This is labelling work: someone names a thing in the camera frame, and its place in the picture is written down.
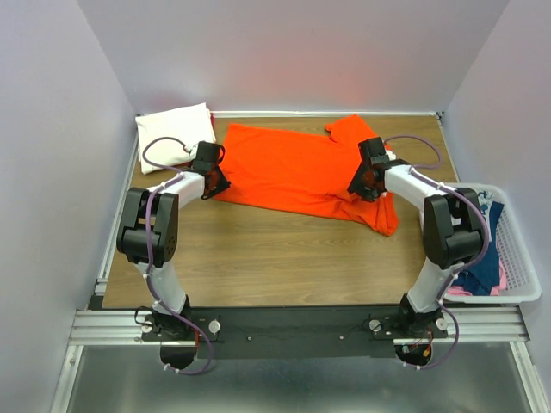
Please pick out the folded white t shirt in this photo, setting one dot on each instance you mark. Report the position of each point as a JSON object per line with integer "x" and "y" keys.
{"x": 181, "y": 126}

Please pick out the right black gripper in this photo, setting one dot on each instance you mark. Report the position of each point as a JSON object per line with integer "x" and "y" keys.
{"x": 355, "y": 187}

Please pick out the orange t shirt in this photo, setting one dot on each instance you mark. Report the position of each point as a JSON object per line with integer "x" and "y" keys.
{"x": 303, "y": 173}

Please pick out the navy patterned t shirt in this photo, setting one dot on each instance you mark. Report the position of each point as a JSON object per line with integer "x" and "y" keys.
{"x": 485, "y": 273}

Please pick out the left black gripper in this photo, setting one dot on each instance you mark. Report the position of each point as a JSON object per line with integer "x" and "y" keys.
{"x": 223, "y": 184}

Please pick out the white plastic basket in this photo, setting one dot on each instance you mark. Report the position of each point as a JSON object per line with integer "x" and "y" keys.
{"x": 522, "y": 282}

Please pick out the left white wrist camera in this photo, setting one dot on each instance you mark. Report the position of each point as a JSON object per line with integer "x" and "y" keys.
{"x": 191, "y": 150}

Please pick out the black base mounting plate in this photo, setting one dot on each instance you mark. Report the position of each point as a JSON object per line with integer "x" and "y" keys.
{"x": 289, "y": 332}

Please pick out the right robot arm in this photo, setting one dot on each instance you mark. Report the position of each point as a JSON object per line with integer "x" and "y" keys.
{"x": 455, "y": 236}

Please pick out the pink t shirt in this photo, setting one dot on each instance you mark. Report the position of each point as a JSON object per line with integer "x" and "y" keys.
{"x": 459, "y": 290}

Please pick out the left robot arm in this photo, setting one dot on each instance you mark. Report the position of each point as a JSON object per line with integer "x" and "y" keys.
{"x": 148, "y": 230}

